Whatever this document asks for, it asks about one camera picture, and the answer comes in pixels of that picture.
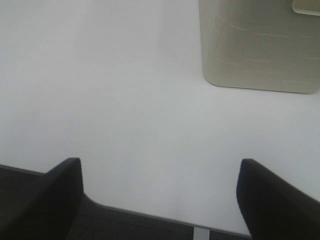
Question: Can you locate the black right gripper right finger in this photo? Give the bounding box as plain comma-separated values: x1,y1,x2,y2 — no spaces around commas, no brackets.
236,159,320,240

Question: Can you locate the grey table leg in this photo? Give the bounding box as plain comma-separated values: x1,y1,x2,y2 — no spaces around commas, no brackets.
193,227,210,240

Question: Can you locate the beige plastic storage bin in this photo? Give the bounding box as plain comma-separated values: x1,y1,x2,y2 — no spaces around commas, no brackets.
198,0,320,94

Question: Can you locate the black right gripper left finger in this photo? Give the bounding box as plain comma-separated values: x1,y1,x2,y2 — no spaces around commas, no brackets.
0,157,84,240

